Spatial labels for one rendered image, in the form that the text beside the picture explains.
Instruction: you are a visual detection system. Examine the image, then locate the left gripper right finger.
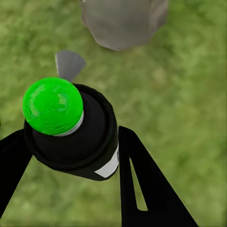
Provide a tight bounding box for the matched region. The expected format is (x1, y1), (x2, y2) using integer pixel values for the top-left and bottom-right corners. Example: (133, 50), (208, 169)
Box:
(118, 126), (198, 227)

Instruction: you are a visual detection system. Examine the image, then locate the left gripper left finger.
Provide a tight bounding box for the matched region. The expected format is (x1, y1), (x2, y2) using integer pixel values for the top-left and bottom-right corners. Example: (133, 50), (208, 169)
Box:
(0, 128), (33, 218)

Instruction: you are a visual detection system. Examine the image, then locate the pesticide atomizer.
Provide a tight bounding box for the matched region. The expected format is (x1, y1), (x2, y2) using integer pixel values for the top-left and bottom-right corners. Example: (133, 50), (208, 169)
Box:
(22, 50), (120, 181)

